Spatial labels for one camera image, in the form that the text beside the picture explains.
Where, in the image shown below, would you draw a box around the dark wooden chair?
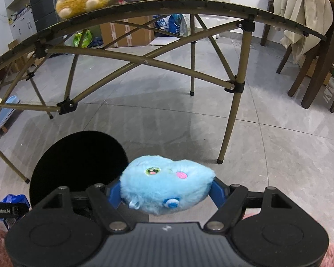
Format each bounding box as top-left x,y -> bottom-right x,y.
277,0 -> 334,113

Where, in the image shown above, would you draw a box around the white cabinet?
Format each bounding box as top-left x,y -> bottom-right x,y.
3,0 -> 38,43

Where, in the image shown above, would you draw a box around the blue bag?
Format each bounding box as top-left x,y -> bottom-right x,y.
153,14 -> 184,36

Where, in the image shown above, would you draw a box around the grey refrigerator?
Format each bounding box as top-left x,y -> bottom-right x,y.
27,0 -> 78,32

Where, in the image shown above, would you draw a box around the green bag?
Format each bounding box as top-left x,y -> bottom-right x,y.
73,29 -> 93,48

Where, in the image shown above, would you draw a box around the tan folding table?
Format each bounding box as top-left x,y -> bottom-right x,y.
0,0 -> 334,184

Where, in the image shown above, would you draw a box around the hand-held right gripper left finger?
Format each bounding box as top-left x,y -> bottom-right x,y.
31,182 -> 134,233

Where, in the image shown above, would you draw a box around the cardboard box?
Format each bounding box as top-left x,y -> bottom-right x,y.
100,17 -> 155,48

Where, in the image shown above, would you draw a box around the yellow plush toy white spots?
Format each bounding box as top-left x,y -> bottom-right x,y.
56,0 -> 112,20

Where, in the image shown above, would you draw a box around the blue packet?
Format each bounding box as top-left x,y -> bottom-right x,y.
0,194 -> 31,226

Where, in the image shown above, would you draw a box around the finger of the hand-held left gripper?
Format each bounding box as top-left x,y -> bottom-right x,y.
14,202 -> 31,216

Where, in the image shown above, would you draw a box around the white floor scale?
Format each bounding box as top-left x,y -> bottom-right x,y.
150,37 -> 181,46

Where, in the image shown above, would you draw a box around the black round bin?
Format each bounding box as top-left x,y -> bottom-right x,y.
29,131 -> 129,210

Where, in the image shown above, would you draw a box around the light blue plastic box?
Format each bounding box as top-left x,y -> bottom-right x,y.
0,95 -> 21,130

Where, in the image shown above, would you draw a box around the blue plush toy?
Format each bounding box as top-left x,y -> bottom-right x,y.
119,156 -> 216,216

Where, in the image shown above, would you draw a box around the dark wooden side table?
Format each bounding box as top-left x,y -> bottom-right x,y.
260,0 -> 276,46

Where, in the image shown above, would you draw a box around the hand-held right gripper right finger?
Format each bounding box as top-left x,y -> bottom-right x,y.
203,178 -> 304,233

